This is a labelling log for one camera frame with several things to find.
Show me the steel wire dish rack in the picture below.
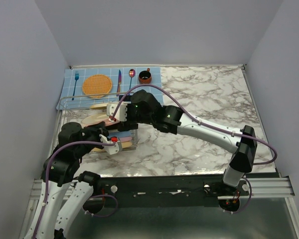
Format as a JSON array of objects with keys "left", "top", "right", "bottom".
[{"left": 55, "top": 91, "right": 140, "bottom": 153}]

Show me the yellow plate in rack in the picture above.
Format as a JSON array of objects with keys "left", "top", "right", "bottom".
[{"left": 91, "top": 141, "right": 133, "bottom": 153}]

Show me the woven wicker round trivet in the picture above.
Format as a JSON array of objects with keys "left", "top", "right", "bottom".
[{"left": 82, "top": 74, "right": 113, "bottom": 98}]

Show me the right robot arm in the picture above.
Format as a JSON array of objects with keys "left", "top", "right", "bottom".
[{"left": 108, "top": 90, "right": 258, "bottom": 195}]

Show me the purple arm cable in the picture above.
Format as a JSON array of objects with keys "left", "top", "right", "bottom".
[
  {"left": 109, "top": 83, "right": 277, "bottom": 215},
  {"left": 31, "top": 140, "right": 117, "bottom": 239}
]

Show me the blue checked placemat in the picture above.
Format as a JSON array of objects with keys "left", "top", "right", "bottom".
[{"left": 56, "top": 66, "right": 163, "bottom": 110}]

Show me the blue metal fork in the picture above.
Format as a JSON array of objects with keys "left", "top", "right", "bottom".
[{"left": 72, "top": 71, "right": 79, "bottom": 101}]

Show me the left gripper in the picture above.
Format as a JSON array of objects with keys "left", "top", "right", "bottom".
[{"left": 75, "top": 121, "right": 110, "bottom": 158}]

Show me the blue plate in rack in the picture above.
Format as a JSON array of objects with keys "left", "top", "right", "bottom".
[{"left": 119, "top": 136, "right": 132, "bottom": 139}]

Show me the cream and pink plate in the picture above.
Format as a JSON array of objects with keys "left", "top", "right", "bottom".
[{"left": 81, "top": 113, "right": 119, "bottom": 126}]

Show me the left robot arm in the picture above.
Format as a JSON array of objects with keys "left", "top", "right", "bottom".
[{"left": 25, "top": 122, "right": 110, "bottom": 239}]

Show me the aluminium frame rail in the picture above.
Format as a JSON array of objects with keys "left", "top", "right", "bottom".
[{"left": 20, "top": 172, "right": 299, "bottom": 239}]

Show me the iridescent rainbow spoon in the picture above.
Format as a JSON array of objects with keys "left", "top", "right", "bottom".
[{"left": 129, "top": 69, "right": 136, "bottom": 90}]

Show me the cream and yellow plate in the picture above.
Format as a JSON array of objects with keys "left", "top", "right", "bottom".
[{"left": 89, "top": 103, "right": 107, "bottom": 110}]

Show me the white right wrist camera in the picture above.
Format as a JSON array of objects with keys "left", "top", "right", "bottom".
[{"left": 106, "top": 102, "right": 130, "bottom": 122}]

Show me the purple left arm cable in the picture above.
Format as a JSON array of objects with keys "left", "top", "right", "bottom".
[{"left": 31, "top": 140, "right": 117, "bottom": 239}]

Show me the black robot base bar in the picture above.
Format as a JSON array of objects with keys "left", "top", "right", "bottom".
[{"left": 83, "top": 174, "right": 249, "bottom": 213}]

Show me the iridescent rainbow knife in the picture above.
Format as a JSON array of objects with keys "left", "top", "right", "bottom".
[{"left": 116, "top": 70, "right": 122, "bottom": 97}]

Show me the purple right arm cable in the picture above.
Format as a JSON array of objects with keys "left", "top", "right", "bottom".
[{"left": 109, "top": 83, "right": 277, "bottom": 215}]

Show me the orange and black mug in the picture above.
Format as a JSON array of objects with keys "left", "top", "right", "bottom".
[{"left": 138, "top": 68, "right": 152, "bottom": 84}]

